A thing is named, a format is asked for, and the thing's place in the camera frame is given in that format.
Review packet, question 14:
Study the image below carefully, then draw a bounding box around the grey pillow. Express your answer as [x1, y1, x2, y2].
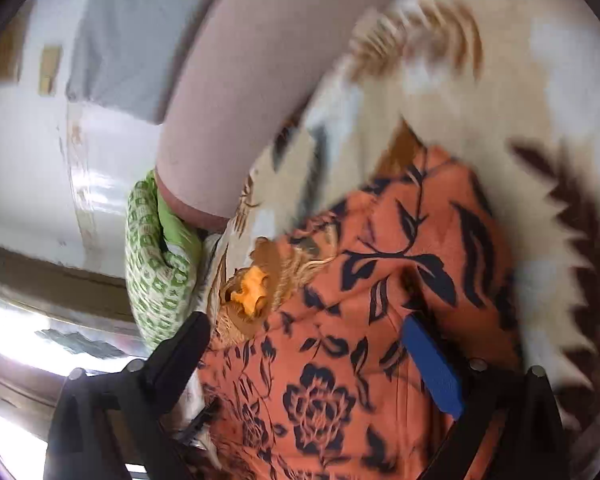
[66, 0, 213, 125]

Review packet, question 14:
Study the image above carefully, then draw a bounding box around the orange black floral garment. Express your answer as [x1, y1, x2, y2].
[200, 148, 521, 479]

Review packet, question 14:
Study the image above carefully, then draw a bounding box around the brown wooden window frame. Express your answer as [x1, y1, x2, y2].
[0, 247, 148, 439]

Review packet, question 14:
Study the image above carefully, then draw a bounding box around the pink quilted bolster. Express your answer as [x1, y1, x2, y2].
[156, 0, 391, 232]

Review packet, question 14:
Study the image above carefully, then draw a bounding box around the green white checkered pillow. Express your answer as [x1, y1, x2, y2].
[124, 171, 202, 350]

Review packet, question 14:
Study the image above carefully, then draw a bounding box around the beige leaf print blanket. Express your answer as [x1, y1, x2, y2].
[201, 0, 600, 448]

